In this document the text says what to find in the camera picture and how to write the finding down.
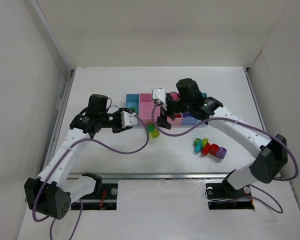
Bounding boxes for large pink bin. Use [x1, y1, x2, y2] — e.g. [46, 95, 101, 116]
[138, 93, 155, 125]

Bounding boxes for aluminium rail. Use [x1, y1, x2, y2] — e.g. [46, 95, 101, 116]
[43, 172, 282, 181]

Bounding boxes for green yellow red lego stack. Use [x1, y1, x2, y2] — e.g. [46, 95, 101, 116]
[147, 124, 160, 139]

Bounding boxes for green lego brick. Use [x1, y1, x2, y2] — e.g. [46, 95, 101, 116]
[129, 107, 138, 115]

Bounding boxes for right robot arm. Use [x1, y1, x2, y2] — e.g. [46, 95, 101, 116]
[152, 78, 288, 195]

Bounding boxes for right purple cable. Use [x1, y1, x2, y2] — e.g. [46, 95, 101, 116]
[151, 101, 300, 213]

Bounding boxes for multicolour lego chain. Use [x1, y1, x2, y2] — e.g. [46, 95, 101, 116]
[192, 137, 227, 161]

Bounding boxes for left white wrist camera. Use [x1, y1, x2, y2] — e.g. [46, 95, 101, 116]
[121, 110, 138, 128]

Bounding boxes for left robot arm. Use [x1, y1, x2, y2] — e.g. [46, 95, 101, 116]
[24, 94, 138, 220]

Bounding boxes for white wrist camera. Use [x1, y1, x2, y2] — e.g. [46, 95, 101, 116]
[121, 110, 138, 128]
[151, 88, 167, 110]

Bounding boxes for left light blue bin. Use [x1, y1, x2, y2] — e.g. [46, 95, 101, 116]
[125, 93, 140, 116]

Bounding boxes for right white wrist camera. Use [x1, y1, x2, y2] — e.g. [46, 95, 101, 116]
[151, 88, 167, 110]

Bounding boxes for purple legos in bin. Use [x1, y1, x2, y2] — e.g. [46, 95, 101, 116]
[182, 112, 193, 118]

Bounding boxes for purple cable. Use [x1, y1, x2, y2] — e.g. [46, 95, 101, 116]
[31, 112, 151, 240]
[151, 101, 300, 213]

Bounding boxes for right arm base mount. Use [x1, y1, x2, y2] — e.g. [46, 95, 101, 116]
[204, 182, 255, 210]

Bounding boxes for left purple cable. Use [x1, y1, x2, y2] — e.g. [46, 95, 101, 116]
[31, 112, 151, 240]

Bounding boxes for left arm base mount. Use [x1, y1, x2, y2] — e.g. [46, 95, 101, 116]
[81, 183, 118, 211]

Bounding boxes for purple blue bin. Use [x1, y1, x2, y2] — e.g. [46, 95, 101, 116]
[181, 116, 197, 126]

